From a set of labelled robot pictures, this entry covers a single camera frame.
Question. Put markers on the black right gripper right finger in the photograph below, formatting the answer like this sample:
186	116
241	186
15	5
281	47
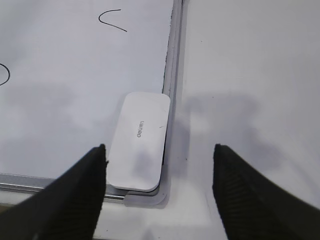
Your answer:
252	207

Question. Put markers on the white whiteboard with aluminium frame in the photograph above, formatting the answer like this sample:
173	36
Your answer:
66	67

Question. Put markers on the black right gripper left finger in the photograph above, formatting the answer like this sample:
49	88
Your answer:
67	209

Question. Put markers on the white rectangular whiteboard eraser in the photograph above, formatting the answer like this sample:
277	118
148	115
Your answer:
136	153

